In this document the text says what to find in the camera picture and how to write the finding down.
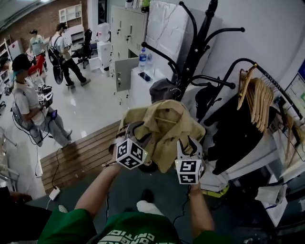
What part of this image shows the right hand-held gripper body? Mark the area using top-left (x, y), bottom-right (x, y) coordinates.
top-left (174, 152), bottom-right (205, 185)

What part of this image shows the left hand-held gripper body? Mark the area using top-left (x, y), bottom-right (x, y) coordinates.
top-left (110, 133), bottom-right (148, 170)

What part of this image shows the khaki shirt clothing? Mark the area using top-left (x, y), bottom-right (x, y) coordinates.
top-left (118, 99), bottom-right (206, 173)

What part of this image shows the wooden clothes hanger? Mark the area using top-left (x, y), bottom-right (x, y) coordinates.
top-left (153, 87), bottom-right (185, 125)

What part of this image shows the black metal coat rack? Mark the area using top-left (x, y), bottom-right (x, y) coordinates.
top-left (138, 0), bottom-right (246, 173)

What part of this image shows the person's left forearm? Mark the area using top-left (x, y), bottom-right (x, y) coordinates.
top-left (74, 161), bottom-right (122, 219)

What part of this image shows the person's right forearm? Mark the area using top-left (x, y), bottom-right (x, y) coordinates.
top-left (188, 183), bottom-right (215, 238)

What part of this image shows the white low cabinet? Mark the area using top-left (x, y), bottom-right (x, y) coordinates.
top-left (130, 66), bottom-right (173, 107)

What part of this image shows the black hanging garment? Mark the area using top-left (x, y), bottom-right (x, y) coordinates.
top-left (204, 93), bottom-right (278, 176)

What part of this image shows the person's black shoe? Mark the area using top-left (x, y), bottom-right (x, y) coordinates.
top-left (140, 189), bottom-right (155, 203)

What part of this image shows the black cap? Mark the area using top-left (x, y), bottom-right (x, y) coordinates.
top-left (194, 84), bottom-right (222, 120)

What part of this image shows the grey hat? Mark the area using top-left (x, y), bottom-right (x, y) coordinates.
top-left (149, 78), bottom-right (179, 104)

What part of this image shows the wooden slatted platform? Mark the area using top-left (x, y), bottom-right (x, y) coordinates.
top-left (40, 120), bottom-right (125, 195)

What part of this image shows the grey locker door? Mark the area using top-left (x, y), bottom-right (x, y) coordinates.
top-left (114, 57), bottom-right (140, 93)

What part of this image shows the black smartphone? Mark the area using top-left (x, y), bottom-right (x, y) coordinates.
top-left (138, 71), bottom-right (152, 82)

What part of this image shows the person's white trouser leg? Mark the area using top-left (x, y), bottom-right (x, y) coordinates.
top-left (136, 200), bottom-right (165, 217)

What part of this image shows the clear plastic water bottle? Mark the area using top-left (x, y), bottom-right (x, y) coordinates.
top-left (138, 47), bottom-right (148, 71)

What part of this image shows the person's green printed T-shirt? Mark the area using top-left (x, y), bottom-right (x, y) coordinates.
top-left (37, 208), bottom-right (241, 244)

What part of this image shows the row of wooden hangers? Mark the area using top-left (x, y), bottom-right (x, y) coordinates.
top-left (237, 68), bottom-right (275, 133)

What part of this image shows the white water dispenser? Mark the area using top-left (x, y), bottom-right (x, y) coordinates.
top-left (96, 22), bottom-right (113, 72)

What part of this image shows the white plastic bag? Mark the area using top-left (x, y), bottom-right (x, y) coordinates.
top-left (254, 183), bottom-right (289, 227)

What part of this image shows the white power adapter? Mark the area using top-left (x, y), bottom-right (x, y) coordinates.
top-left (48, 186), bottom-right (61, 201)

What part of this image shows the black office chair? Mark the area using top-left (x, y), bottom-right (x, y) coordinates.
top-left (71, 28), bottom-right (93, 70)

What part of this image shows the pale wooden hanger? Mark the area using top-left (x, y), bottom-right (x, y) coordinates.
top-left (284, 113), bottom-right (305, 167)

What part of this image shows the grey metal locker cabinet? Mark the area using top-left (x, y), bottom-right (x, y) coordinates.
top-left (109, 5), bottom-right (149, 72)

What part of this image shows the red chair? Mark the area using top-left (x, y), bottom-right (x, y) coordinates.
top-left (28, 53), bottom-right (47, 77)

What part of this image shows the computer monitor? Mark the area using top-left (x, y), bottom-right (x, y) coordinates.
top-left (285, 73), bottom-right (305, 103)

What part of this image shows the white open shelf unit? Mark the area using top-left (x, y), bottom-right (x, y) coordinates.
top-left (58, 3), bottom-right (84, 44)

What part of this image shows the black cable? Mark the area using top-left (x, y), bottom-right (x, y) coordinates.
top-left (51, 147), bottom-right (63, 189)

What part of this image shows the black clothes rail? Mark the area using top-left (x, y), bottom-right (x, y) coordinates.
top-left (219, 58), bottom-right (305, 121)

